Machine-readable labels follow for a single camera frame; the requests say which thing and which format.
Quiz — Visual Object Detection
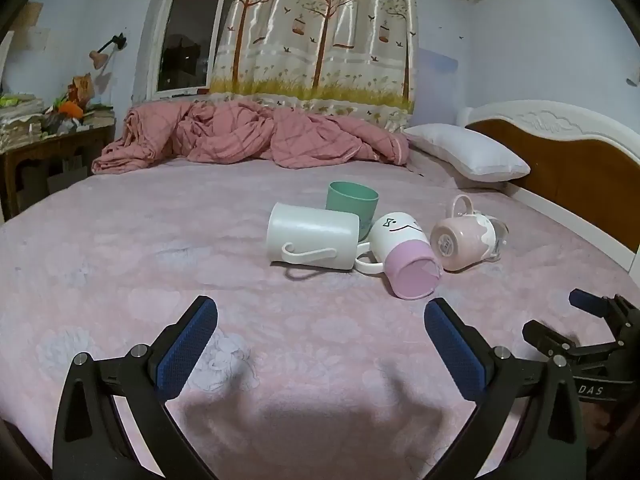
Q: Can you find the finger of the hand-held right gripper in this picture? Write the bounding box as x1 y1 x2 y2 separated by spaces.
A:
569 288 640 343
522 320 583 361

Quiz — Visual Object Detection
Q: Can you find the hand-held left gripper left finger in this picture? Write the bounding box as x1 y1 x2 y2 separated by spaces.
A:
52 296 219 480

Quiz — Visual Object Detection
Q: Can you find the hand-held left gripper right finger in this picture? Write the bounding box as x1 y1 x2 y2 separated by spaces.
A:
424 298 588 480

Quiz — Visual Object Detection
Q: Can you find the pink mug with white drip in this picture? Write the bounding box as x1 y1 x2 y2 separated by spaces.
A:
430 194 497 273

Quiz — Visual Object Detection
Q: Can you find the white and pink face cup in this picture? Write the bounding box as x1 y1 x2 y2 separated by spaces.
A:
354 211 445 301

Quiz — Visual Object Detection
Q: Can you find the tall white cup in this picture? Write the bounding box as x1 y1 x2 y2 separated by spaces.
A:
266 202 361 271

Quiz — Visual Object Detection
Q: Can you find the clear glass cup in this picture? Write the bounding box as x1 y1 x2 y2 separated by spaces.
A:
487 215 510 262

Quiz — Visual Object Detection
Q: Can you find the green cup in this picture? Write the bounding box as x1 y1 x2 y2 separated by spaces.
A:
326 181 379 242

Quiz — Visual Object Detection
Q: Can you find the pink floral bed sheet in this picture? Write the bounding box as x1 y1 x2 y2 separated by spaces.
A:
0 152 640 480

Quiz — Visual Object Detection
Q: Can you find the white and brown bed headboard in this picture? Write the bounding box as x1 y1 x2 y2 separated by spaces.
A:
457 100 640 286

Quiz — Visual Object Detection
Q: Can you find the white pillow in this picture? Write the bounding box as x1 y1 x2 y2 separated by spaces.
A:
402 123 532 183

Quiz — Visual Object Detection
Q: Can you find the pink checked blanket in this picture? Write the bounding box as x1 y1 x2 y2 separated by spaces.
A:
91 99 412 176

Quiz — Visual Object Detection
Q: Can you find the dark wooden desk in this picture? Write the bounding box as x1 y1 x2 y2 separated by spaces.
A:
0 124 117 222

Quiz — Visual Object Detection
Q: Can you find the orange clutter pile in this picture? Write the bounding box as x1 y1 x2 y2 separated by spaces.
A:
42 72 98 134

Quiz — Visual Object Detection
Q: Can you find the stack of books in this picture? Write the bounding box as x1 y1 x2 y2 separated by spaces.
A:
0 92 46 136

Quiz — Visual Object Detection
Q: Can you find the pink clip lamp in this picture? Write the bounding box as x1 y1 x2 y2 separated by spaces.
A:
89 33 128 71

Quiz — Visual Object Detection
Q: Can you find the tree print curtain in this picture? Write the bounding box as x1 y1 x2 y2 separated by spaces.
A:
209 0 418 126

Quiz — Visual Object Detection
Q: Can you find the white frame window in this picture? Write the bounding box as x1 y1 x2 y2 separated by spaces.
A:
147 0 246 101

